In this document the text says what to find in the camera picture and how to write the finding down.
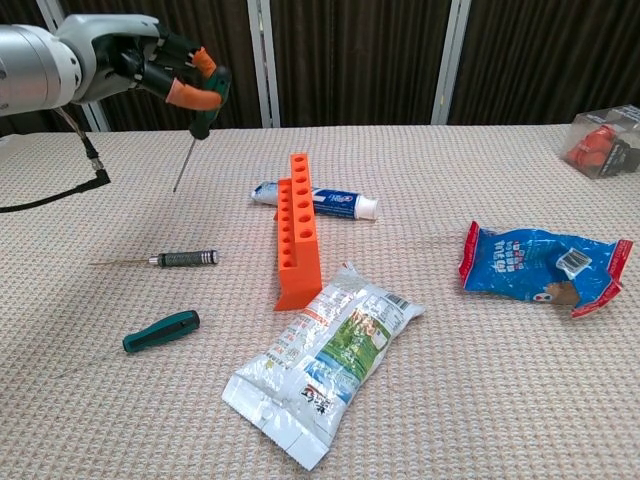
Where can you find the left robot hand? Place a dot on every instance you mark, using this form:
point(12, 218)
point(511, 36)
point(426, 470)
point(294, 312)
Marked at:
point(120, 55)

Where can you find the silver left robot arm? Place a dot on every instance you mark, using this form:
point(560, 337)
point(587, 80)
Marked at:
point(35, 70)

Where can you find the silver knurled precision screwdriver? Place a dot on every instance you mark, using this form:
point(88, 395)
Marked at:
point(187, 258)

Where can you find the orange tool holder rack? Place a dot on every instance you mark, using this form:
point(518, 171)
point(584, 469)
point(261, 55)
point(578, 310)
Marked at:
point(300, 240)

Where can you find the blue white toothpaste tube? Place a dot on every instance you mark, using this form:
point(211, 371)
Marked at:
point(340, 202)

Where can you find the white green snack bag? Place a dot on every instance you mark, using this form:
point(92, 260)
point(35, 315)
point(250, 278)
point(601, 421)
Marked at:
point(325, 360)

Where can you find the blue red snack bag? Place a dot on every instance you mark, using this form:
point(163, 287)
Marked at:
point(525, 265)

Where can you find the clear box with orange item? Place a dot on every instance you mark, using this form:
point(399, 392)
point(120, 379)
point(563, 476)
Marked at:
point(602, 145)

